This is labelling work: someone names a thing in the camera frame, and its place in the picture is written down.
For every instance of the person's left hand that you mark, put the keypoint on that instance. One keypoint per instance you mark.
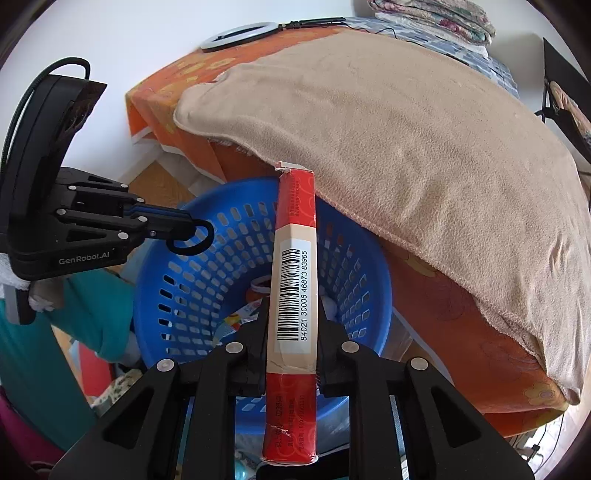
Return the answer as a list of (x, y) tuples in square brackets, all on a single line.
[(44, 293)]

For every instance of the red cardboard box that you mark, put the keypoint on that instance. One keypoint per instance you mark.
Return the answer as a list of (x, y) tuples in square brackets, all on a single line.
[(293, 277)]

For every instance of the black folding chair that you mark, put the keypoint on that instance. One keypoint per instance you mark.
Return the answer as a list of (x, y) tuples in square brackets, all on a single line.
[(558, 60)]

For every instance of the clothes on chair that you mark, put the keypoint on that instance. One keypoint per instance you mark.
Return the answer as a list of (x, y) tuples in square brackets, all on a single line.
[(570, 110)]

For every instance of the blue checkered sheet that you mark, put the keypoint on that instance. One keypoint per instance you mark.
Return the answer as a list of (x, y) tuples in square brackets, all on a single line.
[(461, 50)]

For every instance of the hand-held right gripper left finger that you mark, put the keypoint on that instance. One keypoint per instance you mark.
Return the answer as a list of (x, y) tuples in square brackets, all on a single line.
[(249, 355)]

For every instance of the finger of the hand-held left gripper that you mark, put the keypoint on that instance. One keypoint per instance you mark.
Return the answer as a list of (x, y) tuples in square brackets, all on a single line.
[(157, 214), (171, 230)]

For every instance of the magenta cloth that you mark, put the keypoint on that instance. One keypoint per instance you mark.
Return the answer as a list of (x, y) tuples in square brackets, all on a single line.
[(23, 438)]

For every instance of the folded floral quilts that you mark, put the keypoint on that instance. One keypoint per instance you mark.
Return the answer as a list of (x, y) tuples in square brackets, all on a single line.
[(434, 18)]

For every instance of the teal garment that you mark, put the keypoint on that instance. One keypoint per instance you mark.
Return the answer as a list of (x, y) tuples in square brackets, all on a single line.
[(55, 360)]

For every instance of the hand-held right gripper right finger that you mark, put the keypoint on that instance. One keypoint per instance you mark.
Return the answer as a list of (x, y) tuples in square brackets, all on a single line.
[(330, 355)]

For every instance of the blue plastic basket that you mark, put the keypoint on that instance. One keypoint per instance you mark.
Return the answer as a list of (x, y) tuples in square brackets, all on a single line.
[(194, 295)]

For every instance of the beige fleece blanket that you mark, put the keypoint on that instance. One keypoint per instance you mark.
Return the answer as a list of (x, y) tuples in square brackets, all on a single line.
[(392, 152)]

